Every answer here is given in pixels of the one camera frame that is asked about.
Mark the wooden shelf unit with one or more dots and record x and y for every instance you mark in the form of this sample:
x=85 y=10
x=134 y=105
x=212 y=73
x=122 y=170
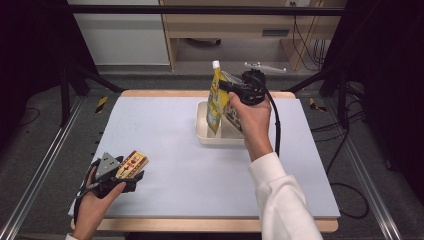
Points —
x=233 y=23

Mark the person's right hand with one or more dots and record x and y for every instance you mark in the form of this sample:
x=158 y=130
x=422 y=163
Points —
x=255 y=123

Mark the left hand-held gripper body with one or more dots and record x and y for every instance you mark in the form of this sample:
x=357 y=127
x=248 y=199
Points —
x=106 y=170

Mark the cream plastic bin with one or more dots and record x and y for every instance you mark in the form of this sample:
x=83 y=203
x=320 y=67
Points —
x=203 y=133

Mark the black horizontal crossbar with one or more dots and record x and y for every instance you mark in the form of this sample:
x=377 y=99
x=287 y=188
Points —
x=133 y=10

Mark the white cabinet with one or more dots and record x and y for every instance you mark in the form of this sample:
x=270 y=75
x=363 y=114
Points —
x=123 y=36

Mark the yellow spout pouch white cap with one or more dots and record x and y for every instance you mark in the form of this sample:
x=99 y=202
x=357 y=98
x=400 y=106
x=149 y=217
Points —
x=215 y=110

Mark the black metal stand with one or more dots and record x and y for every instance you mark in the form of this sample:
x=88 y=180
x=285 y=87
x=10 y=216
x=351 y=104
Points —
x=65 y=100
x=340 y=96

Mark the yellow red snack box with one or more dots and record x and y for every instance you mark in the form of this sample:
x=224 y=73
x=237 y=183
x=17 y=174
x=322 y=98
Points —
x=133 y=163

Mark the person's left hand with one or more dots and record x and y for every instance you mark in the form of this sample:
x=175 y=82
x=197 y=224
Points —
x=91 y=210

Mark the pale blue table mat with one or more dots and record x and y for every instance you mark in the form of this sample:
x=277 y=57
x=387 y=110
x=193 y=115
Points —
x=183 y=173

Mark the aluminium floor rail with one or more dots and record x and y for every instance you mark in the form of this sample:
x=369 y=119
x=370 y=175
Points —
x=40 y=170
x=370 y=186

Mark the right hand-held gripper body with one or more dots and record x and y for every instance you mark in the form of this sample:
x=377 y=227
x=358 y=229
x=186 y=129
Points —
x=253 y=88

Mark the clear seaweed packet white label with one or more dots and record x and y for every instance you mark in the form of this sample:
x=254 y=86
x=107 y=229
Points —
x=233 y=116

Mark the yellow black tape marker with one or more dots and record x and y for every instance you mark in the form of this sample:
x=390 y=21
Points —
x=313 y=104
x=101 y=104

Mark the black curtain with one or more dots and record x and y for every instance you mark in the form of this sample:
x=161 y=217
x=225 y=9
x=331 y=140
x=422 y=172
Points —
x=393 y=83
x=30 y=50

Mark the white plastic bracket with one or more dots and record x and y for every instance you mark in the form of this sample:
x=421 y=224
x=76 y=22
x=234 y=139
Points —
x=266 y=67

